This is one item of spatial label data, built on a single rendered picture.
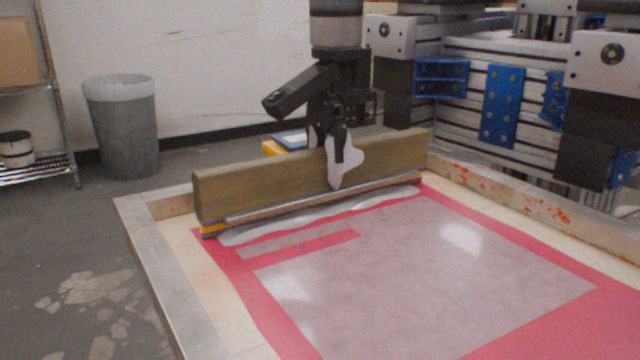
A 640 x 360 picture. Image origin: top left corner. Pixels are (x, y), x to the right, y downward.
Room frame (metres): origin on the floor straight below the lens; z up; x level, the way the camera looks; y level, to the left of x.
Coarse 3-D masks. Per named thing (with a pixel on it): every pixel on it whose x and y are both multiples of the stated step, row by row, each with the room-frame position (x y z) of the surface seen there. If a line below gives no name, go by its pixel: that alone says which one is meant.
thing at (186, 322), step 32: (448, 160) 0.81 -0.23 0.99; (160, 192) 0.67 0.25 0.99; (192, 192) 0.67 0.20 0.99; (480, 192) 0.74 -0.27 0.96; (512, 192) 0.69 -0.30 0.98; (544, 192) 0.67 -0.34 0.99; (128, 224) 0.57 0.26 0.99; (576, 224) 0.59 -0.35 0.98; (608, 224) 0.57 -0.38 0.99; (160, 256) 0.49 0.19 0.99; (160, 288) 0.42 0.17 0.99; (192, 288) 0.42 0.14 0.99; (160, 320) 0.41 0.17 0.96; (192, 320) 0.37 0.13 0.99; (192, 352) 0.33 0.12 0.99; (224, 352) 0.33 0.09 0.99
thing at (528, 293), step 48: (432, 192) 0.75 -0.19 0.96; (384, 240) 0.58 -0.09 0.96; (432, 240) 0.58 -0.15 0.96; (480, 240) 0.58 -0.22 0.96; (528, 240) 0.58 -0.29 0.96; (480, 288) 0.47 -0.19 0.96; (528, 288) 0.47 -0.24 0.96; (576, 288) 0.47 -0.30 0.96; (624, 288) 0.47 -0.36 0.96; (528, 336) 0.39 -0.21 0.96; (576, 336) 0.39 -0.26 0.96; (624, 336) 0.39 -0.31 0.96
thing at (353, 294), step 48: (288, 240) 0.58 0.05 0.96; (240, 288) 0.47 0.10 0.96; (288, 288) 0.47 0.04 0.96; (336, 288) 0.47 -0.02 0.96; (384, 288) 0.47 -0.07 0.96; (432, 288) 0.47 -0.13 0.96; (288, 336) 0.39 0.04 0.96; (336, 336) 0.39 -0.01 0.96; (384, 336) 0.39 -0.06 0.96; (432, 336) 0.39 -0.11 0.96; (480, 336) 0.39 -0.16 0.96
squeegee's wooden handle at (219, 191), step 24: (360, 144) 0.71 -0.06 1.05; (384, 144) 0.73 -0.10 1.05; (408, 144) 0.76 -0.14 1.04; (216, 168) 0.61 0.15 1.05; (240, 168) 0.61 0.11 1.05; (264, 168) 0.62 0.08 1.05; (288, 168) 0.64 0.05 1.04; (312, 168) 0.66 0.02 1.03; (360, 168) 0.71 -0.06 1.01; (384, 168) 0.73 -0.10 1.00; (408, 168) 0.76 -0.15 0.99; (216, 192) 0.59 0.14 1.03; (240, 192) 0.60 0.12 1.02; (264, 192) 0.62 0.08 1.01; (288, 192) 0.64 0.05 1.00; (312, 192) 0.66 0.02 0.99; (216, 216) 0.58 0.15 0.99
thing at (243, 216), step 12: (372, 180) 0.72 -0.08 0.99; (384, 180) 0.72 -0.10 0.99; (396, 180) 0.73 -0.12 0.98; (324, 192) 0.67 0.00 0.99; (336, 192) 0.67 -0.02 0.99; (348, 192) 0.68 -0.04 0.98; (276, 204) 0.63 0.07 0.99; (288, 204) 0.63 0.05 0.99; (300, 204) 0.64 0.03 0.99; (228, 216) 0.59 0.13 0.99; (240, 216) 0.59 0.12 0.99; (252, 216) 0.60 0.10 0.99; (264, 216) 0.61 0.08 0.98
